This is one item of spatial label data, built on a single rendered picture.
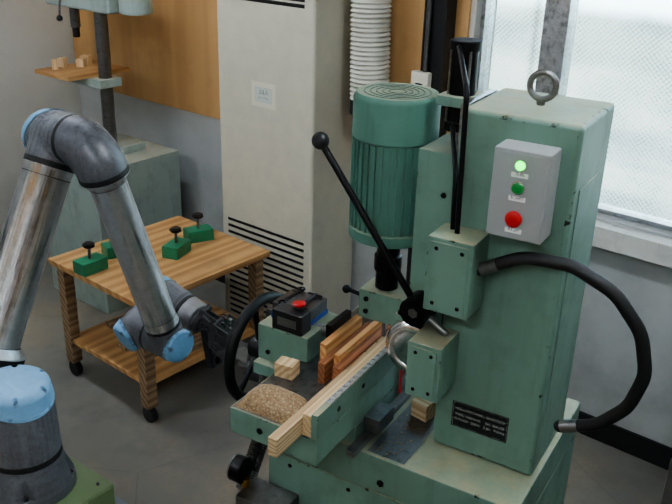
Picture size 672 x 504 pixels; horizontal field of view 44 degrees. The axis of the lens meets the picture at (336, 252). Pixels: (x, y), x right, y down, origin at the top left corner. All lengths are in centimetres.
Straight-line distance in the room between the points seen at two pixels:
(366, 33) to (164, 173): 138
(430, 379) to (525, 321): 21
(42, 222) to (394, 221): 80
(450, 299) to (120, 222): 81
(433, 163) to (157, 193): 258
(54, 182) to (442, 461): 105
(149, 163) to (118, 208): 205
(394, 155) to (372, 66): 153
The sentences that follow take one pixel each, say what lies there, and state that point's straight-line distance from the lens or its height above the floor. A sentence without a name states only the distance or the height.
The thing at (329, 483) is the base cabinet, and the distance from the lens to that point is 187.
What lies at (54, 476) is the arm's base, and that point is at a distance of 197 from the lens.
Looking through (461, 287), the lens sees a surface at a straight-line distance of 152.
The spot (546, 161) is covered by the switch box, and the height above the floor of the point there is 147.
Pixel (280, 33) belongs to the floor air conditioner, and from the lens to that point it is 324.
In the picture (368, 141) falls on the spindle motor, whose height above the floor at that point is 142.
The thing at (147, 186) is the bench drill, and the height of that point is 57.
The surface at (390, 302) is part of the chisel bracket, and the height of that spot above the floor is 106.
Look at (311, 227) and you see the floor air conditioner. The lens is 334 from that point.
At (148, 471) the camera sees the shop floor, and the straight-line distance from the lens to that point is 304.
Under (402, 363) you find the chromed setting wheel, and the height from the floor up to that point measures 98.
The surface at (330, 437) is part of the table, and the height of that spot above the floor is 88.
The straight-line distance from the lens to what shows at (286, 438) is 159.
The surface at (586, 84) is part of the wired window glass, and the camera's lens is 299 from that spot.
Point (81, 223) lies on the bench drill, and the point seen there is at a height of 43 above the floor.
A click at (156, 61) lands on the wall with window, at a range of 427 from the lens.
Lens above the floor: 187
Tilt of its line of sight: 24 degrees down
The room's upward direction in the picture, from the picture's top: 2 degrees clockwise
